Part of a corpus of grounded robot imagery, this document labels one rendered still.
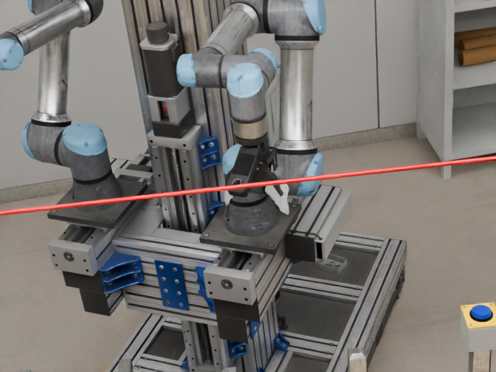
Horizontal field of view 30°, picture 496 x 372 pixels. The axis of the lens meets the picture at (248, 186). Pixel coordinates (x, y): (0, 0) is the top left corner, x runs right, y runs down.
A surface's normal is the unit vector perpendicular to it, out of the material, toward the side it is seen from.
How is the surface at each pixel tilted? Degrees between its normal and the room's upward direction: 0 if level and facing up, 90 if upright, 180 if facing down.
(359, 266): 0
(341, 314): 0
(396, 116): 90
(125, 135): 90
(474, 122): 0
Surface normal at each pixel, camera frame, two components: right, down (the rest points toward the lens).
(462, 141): -0.10, -0.84
